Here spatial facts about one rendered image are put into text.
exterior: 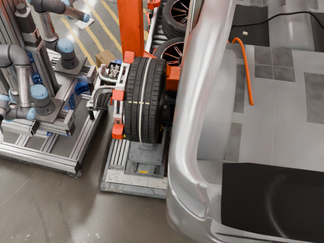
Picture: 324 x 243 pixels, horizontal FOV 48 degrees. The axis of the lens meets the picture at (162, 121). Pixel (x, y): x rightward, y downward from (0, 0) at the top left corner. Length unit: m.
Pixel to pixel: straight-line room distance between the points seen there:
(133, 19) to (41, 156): 1.48
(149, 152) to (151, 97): 0.90
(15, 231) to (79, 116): 1.16
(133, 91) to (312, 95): 1.30
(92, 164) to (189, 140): 1.98
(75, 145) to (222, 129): 1.54
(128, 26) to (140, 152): 1.14
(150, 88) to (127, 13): 0.61
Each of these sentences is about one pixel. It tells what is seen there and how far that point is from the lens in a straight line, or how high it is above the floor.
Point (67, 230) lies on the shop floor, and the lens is 3.34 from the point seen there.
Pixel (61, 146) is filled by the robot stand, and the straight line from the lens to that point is 3.46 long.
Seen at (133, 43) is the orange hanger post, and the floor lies 1.06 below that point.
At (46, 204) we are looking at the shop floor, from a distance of 3.47.
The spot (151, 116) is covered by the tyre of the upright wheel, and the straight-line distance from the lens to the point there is 2.53.
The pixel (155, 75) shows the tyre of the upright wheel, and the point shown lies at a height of 1.17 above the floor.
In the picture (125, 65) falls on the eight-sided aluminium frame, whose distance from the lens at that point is 2.72.
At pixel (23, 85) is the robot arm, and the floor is 1.28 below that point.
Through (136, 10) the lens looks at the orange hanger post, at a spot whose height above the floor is 1.38.
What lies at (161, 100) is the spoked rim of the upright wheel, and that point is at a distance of 3.07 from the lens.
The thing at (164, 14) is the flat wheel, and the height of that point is 0.50.
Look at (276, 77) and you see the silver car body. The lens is 2.88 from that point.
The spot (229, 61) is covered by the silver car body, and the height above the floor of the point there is 1.35.
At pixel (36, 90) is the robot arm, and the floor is 1.05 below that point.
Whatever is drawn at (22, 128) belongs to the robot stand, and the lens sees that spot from 3.02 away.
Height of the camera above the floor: 3.10
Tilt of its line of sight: 56 degrees down
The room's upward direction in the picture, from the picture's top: 2 degrees clockwise
